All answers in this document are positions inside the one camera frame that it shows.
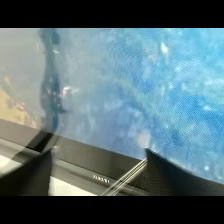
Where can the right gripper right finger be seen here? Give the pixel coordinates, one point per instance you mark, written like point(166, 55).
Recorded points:
point(180, 180)

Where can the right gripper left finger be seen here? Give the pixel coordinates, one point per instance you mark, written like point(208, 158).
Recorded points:
point(28, 176)

